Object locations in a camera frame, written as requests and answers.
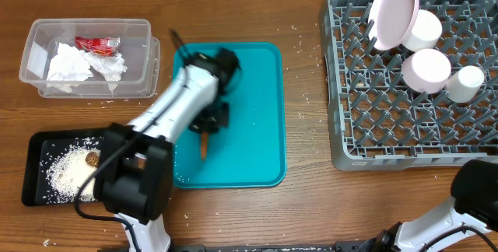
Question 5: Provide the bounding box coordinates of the orange carrot piece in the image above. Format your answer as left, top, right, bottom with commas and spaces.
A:
200, 132, 209, 160

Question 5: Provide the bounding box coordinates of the white tissue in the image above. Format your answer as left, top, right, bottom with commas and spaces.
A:
83, 52, 128, 82
47, 43, 93, 93

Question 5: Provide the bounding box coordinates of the red snack wrapper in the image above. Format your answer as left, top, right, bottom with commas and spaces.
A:
75, 37, 121, 57

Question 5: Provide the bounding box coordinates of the brown patterned cookie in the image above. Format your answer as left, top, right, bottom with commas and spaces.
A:
85, 152, 100, 167

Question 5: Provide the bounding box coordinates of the large white plate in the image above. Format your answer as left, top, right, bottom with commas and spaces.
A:
368, 0, 419, 51

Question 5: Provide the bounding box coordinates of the small pink bowl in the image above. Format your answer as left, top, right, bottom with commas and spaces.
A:
401, 49, 451, 94

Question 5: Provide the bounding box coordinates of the white-green bowl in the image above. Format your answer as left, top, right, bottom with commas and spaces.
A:
402, 9, 443, 52

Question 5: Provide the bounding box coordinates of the white cup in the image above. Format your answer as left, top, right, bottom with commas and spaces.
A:
445, 65, 485, 103

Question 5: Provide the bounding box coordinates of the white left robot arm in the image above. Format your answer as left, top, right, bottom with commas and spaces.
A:
74, 31, 240, 251

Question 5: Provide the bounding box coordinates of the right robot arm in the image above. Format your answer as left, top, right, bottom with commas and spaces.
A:
358, 160, 497, 252

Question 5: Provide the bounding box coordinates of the clear plastic waste bin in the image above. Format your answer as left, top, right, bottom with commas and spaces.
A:
19, 18, 160, 99

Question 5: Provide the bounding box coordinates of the grey dishwasher rack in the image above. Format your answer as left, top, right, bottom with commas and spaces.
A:
319, 0, 497, 171

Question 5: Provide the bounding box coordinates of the black waste tray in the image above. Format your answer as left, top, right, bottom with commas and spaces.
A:
21, 128, 106, 207

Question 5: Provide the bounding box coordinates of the teal plastic tray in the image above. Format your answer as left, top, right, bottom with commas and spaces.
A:
174, 42, 286, 189

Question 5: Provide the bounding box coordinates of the crumpled white tissue in bin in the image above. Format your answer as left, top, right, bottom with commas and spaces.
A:
47, 43, 93, 93

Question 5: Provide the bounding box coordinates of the pile of rice grains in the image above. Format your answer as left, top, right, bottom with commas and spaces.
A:
48, 145, 100, 202

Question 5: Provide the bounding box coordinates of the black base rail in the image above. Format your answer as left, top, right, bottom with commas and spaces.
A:
96, 240, 390, 252

